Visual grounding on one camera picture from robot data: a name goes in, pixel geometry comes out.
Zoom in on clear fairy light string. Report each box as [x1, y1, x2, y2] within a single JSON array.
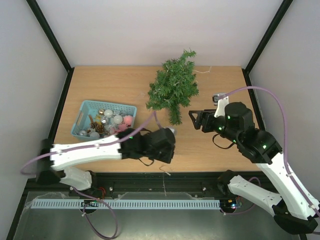
[[139, 59, 213, 198]]

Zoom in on small green christmas tree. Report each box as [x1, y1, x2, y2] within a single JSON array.
[[146, 49, 199, 125]]

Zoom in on pine cone ornament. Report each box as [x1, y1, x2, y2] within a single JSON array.
[[95, 124, 105, 134]]

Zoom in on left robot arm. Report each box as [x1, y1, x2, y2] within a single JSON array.
[[35, 127, 176, 191]]

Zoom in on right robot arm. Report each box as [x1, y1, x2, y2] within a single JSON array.
[[188, 102, 320, 235]]

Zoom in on pink pompom ornament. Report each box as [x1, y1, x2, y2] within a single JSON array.
[[123, 115, 134, 126]]

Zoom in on pink felt ornament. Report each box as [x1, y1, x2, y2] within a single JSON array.
[[114, 124, 129, 133]]

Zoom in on white frosted ball ornament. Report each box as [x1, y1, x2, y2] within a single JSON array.
[[104, 109, 113, 118]]

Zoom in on light blue plastic basket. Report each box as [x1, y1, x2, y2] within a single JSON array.
[[71, 100, 137, 142]]

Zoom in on silver ball ornament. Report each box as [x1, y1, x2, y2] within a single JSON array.
[[78, 130, 88, 137]]

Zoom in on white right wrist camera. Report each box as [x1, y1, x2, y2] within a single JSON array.
[[212, 92, 229, 118]]

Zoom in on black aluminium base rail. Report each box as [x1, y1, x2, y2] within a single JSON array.
[[23, 171, 292, 201]]

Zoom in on light blue cable duct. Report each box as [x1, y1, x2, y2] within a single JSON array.
[[30, 199, 221, 210]]

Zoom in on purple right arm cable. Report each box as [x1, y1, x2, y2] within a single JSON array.
[[217, 86, 320, 235]]

